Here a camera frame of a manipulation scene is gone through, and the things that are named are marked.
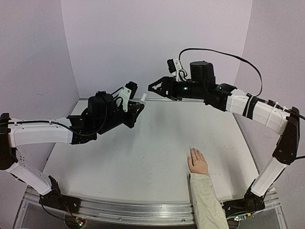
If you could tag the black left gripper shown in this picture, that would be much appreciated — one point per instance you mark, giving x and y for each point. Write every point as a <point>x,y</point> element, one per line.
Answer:
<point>134,114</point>

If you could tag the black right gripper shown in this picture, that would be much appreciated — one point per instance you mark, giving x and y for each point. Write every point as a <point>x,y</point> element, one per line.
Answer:
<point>169,88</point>

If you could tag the clear nail polish bottle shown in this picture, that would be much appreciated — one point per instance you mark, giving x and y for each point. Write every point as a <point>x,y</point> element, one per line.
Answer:
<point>142,99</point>

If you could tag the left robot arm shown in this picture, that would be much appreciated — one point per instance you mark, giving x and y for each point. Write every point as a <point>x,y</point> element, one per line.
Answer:
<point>15,133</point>

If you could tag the beige sleeved forearm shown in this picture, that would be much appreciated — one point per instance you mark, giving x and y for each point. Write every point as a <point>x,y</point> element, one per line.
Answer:
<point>208,211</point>

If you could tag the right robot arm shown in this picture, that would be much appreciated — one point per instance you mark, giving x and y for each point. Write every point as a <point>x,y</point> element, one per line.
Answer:
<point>281,122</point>

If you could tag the mannequin hand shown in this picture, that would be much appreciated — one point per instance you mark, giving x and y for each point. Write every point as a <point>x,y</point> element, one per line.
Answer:
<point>197,163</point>

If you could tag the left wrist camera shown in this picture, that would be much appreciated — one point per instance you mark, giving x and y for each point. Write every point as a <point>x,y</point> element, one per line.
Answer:
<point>125,95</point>

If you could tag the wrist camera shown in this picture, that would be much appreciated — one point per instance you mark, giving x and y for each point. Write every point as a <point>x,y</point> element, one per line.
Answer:
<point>176,70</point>
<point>125,95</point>

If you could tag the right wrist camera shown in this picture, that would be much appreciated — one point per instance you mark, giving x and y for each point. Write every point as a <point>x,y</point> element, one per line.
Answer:
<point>176,70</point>

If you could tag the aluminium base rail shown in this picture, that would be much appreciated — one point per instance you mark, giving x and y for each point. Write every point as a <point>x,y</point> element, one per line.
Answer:
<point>105,214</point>

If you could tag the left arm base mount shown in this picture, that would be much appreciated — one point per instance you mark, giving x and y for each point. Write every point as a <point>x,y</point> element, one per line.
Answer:
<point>56,200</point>

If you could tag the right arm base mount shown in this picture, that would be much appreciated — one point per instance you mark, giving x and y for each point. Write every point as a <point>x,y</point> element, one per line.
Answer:
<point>250,203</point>

